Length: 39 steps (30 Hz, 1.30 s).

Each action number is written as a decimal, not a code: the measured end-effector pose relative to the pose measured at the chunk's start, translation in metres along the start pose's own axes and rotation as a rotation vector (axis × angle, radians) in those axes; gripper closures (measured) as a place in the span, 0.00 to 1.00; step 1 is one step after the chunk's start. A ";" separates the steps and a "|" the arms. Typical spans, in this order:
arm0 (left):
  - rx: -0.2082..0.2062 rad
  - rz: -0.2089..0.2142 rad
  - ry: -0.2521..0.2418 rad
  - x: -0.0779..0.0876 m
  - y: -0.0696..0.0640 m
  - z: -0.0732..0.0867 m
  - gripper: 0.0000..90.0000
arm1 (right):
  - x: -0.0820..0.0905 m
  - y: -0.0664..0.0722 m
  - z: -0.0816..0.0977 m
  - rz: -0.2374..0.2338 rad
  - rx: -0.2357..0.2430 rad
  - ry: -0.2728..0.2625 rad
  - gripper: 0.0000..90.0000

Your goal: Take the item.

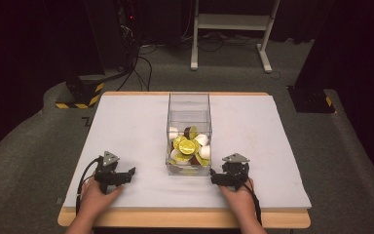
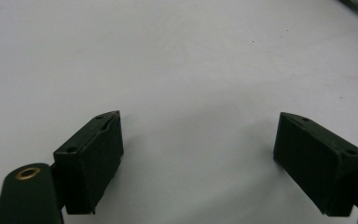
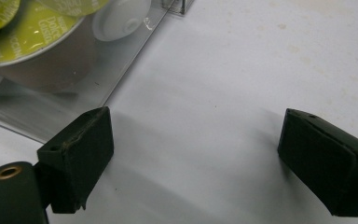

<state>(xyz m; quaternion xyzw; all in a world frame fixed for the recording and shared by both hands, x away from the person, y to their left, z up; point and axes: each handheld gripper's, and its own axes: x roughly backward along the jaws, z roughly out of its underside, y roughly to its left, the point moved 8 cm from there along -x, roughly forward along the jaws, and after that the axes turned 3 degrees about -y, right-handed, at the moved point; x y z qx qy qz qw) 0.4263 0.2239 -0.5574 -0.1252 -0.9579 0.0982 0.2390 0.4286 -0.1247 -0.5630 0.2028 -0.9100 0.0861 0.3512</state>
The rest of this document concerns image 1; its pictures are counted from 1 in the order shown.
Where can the white foam mat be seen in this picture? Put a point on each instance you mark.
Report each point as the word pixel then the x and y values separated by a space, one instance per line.
pixel 142 130

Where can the clear plastic box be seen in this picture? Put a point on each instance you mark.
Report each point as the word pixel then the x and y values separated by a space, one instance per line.
pixel 188 110

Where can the pile of small lidded capsules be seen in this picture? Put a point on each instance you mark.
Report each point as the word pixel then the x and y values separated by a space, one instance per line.
pixel 188 148

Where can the person's right hand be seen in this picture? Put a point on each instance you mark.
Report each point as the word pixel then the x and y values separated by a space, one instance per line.
pixel 238 200

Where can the black yellow striped stand base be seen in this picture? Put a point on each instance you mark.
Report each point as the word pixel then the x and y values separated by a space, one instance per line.
pixel 84 94

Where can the person's left hand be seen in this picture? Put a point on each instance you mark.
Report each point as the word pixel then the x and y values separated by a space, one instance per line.
pixel 95 198

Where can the white metal stand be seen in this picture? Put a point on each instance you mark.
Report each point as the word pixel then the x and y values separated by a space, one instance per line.
pixel 233 22

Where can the wooden table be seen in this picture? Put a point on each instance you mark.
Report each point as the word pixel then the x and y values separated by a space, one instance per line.
pixel 181 218

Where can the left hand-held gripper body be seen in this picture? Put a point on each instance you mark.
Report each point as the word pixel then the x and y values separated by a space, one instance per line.
pixel 107 175

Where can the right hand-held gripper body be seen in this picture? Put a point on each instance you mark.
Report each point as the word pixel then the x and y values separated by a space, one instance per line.
pixel 235 170

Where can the black computer tower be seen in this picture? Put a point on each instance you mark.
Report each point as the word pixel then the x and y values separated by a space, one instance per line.
pixel 110 32

